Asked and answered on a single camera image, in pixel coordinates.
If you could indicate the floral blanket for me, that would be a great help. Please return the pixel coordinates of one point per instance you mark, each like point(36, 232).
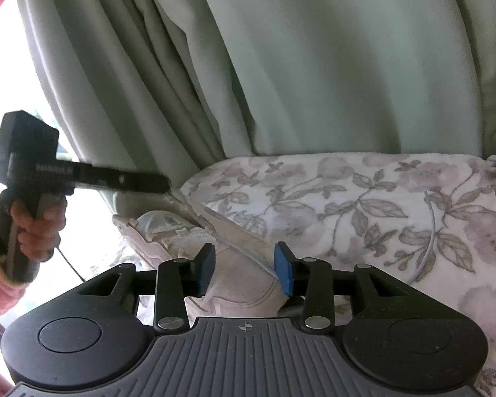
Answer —
point(376, 223)

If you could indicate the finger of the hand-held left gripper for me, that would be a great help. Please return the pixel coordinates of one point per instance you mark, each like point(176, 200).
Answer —
point(128, 180)

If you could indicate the white sneaker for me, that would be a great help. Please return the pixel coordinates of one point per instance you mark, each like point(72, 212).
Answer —
point(231, 281)

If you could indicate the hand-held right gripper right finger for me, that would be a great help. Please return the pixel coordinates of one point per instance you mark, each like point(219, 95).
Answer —
point(283, 269)

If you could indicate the green curtain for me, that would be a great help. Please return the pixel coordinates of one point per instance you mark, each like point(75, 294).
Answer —
point(293, 62)

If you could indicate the person's left forearm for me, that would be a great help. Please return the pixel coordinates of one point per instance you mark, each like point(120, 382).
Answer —
point(0, 289)

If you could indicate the person's left hand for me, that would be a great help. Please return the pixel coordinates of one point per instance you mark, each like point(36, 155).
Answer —
point(41, 235)

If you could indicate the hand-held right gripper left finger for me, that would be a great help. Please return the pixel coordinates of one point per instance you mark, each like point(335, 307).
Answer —
point(204, 271)

